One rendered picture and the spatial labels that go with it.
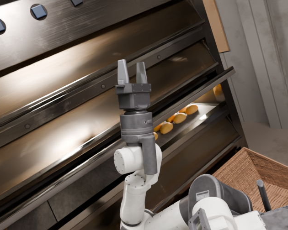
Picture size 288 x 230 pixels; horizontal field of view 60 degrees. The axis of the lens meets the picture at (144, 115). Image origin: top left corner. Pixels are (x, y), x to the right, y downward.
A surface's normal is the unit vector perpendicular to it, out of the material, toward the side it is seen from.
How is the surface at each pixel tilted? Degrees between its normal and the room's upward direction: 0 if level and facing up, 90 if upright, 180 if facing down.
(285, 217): 0
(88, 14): 90
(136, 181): 30
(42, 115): 90
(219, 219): 0
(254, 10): 90
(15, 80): 70
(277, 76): 90
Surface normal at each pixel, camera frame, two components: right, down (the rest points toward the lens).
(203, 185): -0.75, -0.45
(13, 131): 0.51, 0.07
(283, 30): -0.73, 0.49
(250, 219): -0.39, -0.87
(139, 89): 0.83, -0.03
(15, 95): 0.35, -0.22
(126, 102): -0.55, 0.11
